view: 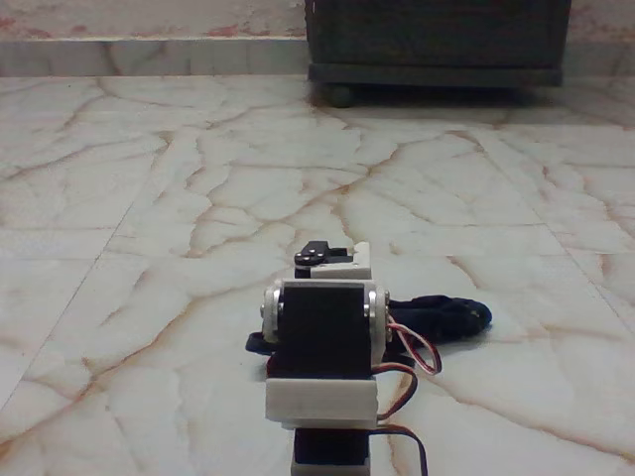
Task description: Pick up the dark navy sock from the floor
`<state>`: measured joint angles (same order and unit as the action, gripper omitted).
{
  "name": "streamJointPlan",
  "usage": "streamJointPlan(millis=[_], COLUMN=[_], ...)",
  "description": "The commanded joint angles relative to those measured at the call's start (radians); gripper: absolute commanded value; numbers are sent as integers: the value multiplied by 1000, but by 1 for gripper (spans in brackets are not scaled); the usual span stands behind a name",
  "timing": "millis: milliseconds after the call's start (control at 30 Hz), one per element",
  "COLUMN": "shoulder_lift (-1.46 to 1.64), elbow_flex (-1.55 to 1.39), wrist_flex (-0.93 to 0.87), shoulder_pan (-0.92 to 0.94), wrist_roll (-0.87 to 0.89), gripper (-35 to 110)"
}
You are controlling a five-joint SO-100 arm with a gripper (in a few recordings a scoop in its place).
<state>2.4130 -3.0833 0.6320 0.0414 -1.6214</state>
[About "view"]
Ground dark blue cloth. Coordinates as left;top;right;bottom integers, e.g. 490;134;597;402
245;295;493;371

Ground round dark cabinet foot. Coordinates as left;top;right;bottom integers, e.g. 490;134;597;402
324;84;354;109

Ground dark wooden cabinet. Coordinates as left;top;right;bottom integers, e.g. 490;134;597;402
303;0;572;90

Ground red white black servo cable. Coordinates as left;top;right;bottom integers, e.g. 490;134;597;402
369;426;431;476
370;365;419;426
387;320;444;379

